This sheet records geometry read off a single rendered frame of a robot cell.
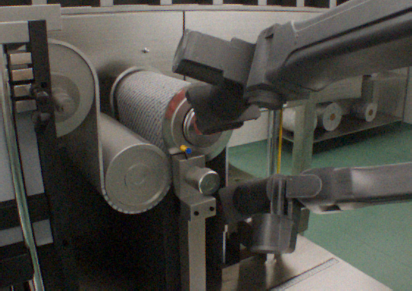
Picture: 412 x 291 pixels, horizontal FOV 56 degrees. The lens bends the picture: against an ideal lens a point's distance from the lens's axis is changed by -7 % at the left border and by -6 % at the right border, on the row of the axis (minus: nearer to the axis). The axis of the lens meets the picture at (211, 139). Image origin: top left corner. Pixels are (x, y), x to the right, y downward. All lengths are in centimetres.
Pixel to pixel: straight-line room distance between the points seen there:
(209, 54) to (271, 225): 30
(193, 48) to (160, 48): 56
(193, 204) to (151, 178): 8
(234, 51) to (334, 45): 18
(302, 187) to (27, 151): 39
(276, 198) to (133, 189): 24
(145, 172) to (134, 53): 39
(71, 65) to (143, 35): 41
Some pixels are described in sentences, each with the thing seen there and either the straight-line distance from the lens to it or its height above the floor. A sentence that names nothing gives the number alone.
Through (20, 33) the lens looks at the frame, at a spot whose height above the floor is 143.
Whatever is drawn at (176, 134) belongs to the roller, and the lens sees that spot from 69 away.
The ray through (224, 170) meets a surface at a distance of 78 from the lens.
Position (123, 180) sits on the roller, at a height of 118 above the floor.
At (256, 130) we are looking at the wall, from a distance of 439.
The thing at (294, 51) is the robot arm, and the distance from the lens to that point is 38.
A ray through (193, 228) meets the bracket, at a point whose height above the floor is 108.
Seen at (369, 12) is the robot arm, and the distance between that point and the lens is 30.
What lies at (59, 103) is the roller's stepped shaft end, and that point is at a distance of 50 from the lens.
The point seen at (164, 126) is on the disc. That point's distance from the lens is 68.
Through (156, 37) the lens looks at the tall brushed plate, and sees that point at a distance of 102.
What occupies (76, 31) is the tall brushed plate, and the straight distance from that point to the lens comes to 95.
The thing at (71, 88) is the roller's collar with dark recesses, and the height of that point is 135.
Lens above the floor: 145
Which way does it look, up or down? 18 degrees down
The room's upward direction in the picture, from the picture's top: straight up
